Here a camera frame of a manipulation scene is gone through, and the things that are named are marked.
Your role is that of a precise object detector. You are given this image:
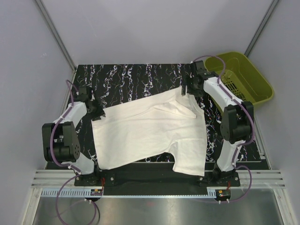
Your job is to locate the olive green plastic basket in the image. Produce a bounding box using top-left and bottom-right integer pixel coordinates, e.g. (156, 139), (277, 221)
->
(204, 52), (274, 106)

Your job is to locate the aluminium rail profile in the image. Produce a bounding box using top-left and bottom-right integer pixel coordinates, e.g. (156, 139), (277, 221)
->
(30, 170), (78, 188)

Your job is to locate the aluminium frame post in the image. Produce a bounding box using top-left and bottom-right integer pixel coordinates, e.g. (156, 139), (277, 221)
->
(244, 0), (281, 57)
(34, 0), (77, 72)

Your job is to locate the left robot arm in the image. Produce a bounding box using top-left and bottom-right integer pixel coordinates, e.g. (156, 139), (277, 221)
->
(42, 86), (105, 186)

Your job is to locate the left aluminium frame post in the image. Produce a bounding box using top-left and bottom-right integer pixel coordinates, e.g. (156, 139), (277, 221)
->
(34, 0), (77, 72)

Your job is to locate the black patterned table mat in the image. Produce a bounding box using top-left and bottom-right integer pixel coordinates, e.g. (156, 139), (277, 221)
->
(73, 64), (269, 170)

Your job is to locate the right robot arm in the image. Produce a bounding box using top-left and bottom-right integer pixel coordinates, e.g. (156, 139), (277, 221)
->
(181, 60), (254, 186)

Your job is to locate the slotted grey cable duct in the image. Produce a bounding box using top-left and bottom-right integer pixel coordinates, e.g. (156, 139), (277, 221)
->
(41, 187), (216, 199)

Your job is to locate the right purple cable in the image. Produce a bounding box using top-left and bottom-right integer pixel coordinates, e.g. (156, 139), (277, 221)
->
(191, 55), (256, 204)

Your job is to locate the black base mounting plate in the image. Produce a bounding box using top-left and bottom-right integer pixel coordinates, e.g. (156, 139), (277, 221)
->
(75, 162), (240, 188)

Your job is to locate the white t shirt red print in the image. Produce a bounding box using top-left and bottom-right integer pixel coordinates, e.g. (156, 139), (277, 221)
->
(92, 88), (207, 176)

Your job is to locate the right aluminium frame post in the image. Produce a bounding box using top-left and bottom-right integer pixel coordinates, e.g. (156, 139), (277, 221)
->
(244, 0), (281, 57)

